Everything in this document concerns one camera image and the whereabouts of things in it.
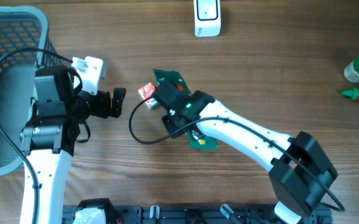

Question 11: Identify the small orange white box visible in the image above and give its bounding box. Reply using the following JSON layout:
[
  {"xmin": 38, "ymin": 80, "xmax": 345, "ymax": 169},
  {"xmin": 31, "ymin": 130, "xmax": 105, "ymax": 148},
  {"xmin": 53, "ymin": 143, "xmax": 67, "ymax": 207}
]
[{"xmin": 138, "ymin": 82, "xmax": 158, "ymax": 110}]

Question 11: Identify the green white sachet packet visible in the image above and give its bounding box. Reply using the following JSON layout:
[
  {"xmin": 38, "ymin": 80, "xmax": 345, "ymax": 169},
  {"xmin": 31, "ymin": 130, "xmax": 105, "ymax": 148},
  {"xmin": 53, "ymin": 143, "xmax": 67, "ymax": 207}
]
[{"xmin": 153, "ymin": 68, "xmax": 218, "ymax": 151}]

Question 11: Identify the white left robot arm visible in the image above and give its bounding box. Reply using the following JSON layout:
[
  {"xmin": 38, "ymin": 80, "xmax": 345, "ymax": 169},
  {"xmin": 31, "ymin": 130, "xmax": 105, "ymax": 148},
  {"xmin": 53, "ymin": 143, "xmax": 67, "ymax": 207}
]
[{"xmin": 20, "ymin": 65, "xmax": 126, "ymax": 223}]

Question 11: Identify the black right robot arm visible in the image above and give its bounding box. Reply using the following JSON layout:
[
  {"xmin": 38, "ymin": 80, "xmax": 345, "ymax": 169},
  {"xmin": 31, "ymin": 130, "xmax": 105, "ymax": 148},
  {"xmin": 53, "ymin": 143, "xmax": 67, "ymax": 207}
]
[{"xmin": 152, "ymin": 80, "xmax": 338, "ymax": 223}]

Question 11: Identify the white barcode scanner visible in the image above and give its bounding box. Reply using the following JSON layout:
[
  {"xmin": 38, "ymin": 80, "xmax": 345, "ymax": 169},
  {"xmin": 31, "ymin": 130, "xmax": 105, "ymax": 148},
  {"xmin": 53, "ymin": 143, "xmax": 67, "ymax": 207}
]
[{"xmin": 193, "ymin": 0, "xmax": 221, "ymax": 38}]

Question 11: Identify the grey plastic mesh basket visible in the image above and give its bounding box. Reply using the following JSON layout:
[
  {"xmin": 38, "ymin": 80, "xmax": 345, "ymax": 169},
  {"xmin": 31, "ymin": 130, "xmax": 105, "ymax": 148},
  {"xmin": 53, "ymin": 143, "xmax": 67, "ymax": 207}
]
[{"xmin": 0, "ymin": 6, "xmax": 62, "ymax": 176}]

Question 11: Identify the black mounting rail base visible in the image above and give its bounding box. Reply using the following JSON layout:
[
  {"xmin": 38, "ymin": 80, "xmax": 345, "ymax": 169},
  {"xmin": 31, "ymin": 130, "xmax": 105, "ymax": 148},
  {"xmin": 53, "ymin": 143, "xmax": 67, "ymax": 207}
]
[{"xmin": 62, "ymin": 197, "xmax": 333, "ymax": 224}]

